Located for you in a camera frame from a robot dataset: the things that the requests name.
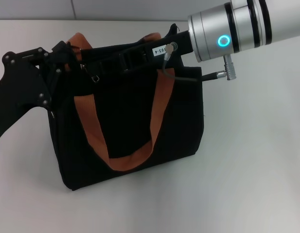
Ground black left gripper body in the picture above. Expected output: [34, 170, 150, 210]
[0, 47, 55, 141]

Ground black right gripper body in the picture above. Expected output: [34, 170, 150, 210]
[119, 29, 195, 73]

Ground silver zipper pull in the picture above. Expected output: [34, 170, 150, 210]
[79, 63, 100, 83]

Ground black food bag orange handles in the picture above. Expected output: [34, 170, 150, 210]
[47, 23, 205, 192]

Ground grey right gripper cable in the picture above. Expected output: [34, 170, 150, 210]
[162, 41, 238, 83]

